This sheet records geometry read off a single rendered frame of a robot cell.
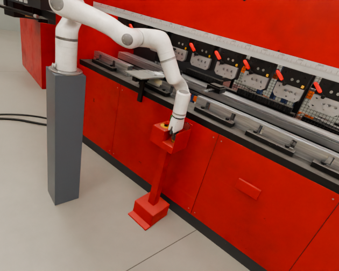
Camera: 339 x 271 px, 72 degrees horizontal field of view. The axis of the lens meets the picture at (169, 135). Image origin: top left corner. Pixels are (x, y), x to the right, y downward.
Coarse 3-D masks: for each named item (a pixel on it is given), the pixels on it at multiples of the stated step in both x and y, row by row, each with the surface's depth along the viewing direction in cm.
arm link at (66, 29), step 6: (66, 18) 133; (60, 24) 129; (66, 24) 130; (72, 24) 131; (78, 24) 133; (60, 30) 128; (66, 30) 128; (72, 30) 130; (78, 30) 133; (60, 36) 129; (66, 36) 129; (72, 36) 131
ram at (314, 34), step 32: (96, 0) 209; (128, 0) 187; (160, 0) 169; (192, 0) 155; (224, 0) 142; (256, 0) 132; (288, 0) 123; (320, 0) 115; (224, 32) 147; (256, 32) 136; (288, 32) 126; (320, 32) 118; (288, 64) 130
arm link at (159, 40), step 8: (144, 32) 131; (152, 32) 125; (160, 32) 124; (144, 40) 132; (152, 40) 125; (160, 40) 124; (168, 40) 125; (152, 48) 130; (160, 48) 126; (168, 48) 126; (160, 56) 128; (168, 56) 127
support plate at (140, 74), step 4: (128, 72) 173; (132, 72) 176; (136, 72) 178; (140, 72) 181; (144, 72) 184; (136, 76) 169; (140, 76) 170; (144, 76) 173; (148, 76) 175; (152, 76) 178; (156, 76) 180; (160, 76) 184
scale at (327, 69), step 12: (120, 12) 195; (132, 12) 187; (168, 24) 170; (204, 36) 155; (216, 36) 151; (252, 48) 139; (264, 48) 135; (288, 60) 129; (300, 60) 126; (336, 72) 118
